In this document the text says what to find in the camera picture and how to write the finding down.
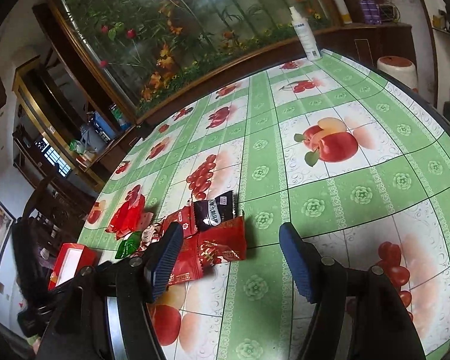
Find red pillow snack packet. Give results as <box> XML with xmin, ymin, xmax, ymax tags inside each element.
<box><xmin>168</xmin><ymin>234</ymin><xmax>203</xmax><ymax>285</ymax></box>

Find green candy packet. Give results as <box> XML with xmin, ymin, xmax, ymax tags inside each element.
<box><xmin>115</xmin><ymin>231</ymin><xmax>142</xmax><ymax>259</ymax></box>

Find red flower snack packet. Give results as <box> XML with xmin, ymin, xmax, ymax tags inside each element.
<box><xmin>161</xmin><ymin>205</ymin><xmax>198</xmax><ymax>238</ymax></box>

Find red gold-text snack packet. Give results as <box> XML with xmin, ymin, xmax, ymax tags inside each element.
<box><xmin>198</xmin><ymin>216</ymin><xmax>247</xmax><ymax>268</ymax></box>

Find black purple snack packet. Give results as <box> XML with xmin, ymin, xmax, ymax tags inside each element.
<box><xmin>193</xmin><ymin>190</ymin><xmax>236</xmax><ymax>232</ymax></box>

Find red gift box tray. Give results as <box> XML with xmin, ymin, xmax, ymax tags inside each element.
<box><xmin>48</xmin><ymin>243</ymin><xmax>97</xmax><ymax>291</ymax></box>

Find red white patterned packet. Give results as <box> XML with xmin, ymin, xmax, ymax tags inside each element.
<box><xmin>138</xmin><ymin>223</ymin><xmax>162</xmax><ymax>251</ymax></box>

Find pink white flat packet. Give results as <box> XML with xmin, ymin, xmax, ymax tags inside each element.
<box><xmin>136</xmin><ymin>211</ymin><xmax>153</xmax><ymax>231</ymax></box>

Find long red wrapper upper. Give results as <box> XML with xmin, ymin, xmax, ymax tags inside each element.
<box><xmin>105</xmin><ymin>194</ymin><xmax>144</xmax><ymax>235</ymax></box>

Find dark wooden chair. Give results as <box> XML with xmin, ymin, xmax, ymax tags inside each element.
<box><xmin>11</xmin><ymin>165</ymin><xmax>92</xmax><ymax>309</ymax></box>

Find grey kettle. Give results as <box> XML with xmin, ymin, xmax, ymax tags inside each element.
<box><xmin>79</xmin><ymin>124</ymin><xmax>103</xmax><ymax>153</ymax></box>

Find blue thermos jug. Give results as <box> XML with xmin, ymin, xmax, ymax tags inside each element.
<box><xmin>94</xmin><ymin>111</ymin><xmax>116</xmax><ymax>141</ymax></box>

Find white red plastic stool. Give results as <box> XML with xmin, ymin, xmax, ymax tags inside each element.
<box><xmin>377</xmin><ymin>56</ymin><xmax>419</xmax><ymax>93</ymax></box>

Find white spray bottle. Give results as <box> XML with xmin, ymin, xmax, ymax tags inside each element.
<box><xmin>289</xmin><ymin>7</ymin><xmax>322</xmax><ymax>61</ymax></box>

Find flower bamboo glass partition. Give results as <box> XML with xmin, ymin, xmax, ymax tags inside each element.
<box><xmin>45</xmin><ymin>0</ymin><xmax>342</xmax><ymax>118</ymax></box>

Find purple bottles pair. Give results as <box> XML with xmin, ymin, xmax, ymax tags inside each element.
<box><xmin>358</xmin><ymin>0</ymin><xmax>381</xmax><ymax>25</ymax></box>

